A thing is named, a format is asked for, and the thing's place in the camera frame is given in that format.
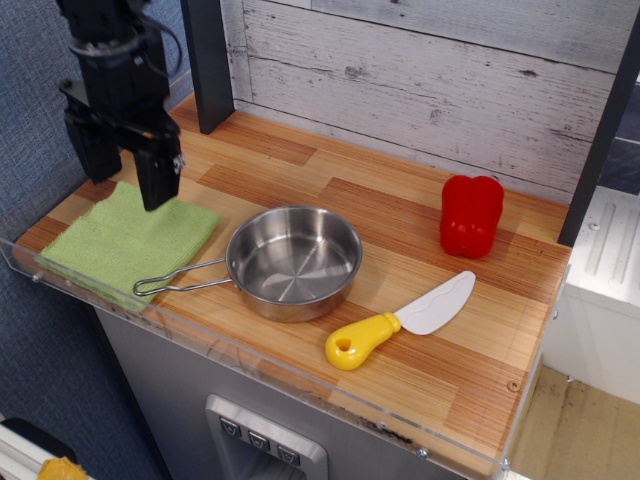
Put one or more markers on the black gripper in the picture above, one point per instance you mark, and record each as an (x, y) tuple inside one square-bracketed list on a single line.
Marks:
[(118, 103)]

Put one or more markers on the green cloth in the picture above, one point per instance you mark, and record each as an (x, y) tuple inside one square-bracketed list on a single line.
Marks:
[(118, 243)]

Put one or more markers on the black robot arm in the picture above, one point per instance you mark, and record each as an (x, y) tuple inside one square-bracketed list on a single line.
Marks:
[(108, 14)]

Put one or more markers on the clear acrylic table guard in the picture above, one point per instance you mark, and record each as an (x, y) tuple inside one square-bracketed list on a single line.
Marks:
[(453, 396)]

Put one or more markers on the small steel pan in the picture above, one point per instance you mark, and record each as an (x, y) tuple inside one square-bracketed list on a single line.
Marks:
[(290, 264)]

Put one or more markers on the grey toy fridge cabinet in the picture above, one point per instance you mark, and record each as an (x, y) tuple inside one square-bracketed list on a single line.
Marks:
[(171, 384)]

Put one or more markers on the yellow black object at corner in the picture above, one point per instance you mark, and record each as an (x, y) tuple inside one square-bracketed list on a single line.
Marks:
[(23, 459)]

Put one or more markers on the silver dispenser button panel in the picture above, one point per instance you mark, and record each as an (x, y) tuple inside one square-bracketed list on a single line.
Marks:
[(250, 446)]

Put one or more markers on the red toy bell pepper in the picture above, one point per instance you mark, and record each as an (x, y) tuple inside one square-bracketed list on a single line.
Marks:
[(471, 211)]

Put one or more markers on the white side cabinet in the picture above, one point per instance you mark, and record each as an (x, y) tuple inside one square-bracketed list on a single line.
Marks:
[(593, 334)]

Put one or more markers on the dark left shelf post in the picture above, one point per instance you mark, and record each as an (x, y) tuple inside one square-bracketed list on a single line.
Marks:
[(208, 57)]

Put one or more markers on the dark shelf post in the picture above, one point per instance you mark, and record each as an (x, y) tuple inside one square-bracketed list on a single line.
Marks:
[(613, 112), (208, 57)]

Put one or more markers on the yellow handled toy knife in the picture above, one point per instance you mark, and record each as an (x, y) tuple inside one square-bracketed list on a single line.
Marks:
[(348, 347)]

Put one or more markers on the dark right shelf post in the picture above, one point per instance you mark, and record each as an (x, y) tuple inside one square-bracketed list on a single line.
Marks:
[(613, 112)]

